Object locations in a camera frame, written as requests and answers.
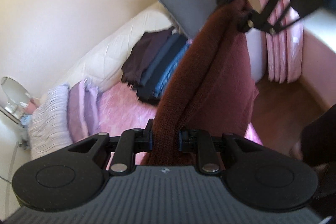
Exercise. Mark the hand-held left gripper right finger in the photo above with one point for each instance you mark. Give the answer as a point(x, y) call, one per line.
point(206, 148)

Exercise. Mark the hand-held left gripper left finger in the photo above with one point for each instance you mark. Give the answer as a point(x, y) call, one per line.
point(126, 145)

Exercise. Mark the brown knitted vest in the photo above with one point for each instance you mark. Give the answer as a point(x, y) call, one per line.
point(223, 69)

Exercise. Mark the stack of folded clothes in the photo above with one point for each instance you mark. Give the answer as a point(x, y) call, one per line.
point(155, 61)

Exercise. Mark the pink floral bed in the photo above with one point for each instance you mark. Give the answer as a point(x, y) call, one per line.
point(118, 113)

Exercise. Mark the pink curtain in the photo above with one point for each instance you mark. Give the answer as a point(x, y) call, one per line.
point(282, 56)

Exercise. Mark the white round container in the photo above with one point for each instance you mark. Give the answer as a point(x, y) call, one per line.
point(256, 56)

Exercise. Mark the white striped quilt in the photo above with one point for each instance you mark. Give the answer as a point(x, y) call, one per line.
point(48, 119)

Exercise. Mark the white padded headboard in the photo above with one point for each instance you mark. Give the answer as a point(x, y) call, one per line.
point(110, 56)

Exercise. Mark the grey blue garment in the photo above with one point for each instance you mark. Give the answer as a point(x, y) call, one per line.
point(25, 121)

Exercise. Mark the round mirror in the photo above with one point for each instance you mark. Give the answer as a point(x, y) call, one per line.
point(13, 95)

